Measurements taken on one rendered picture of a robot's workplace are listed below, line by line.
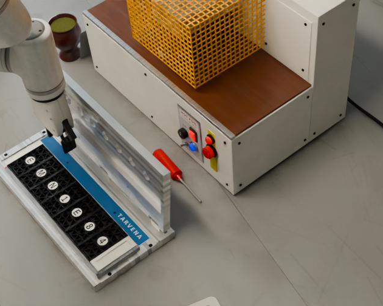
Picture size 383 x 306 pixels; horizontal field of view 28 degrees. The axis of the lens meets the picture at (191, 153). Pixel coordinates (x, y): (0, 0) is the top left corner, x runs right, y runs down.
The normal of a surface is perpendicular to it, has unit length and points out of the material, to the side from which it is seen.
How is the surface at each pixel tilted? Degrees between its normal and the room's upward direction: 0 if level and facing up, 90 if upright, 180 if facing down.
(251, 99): 0
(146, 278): 0
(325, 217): 0
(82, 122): 83
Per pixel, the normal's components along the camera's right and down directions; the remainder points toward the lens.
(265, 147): 0.62, 0.57
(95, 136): -0.78, 0.43
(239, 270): -0.07, -0.65
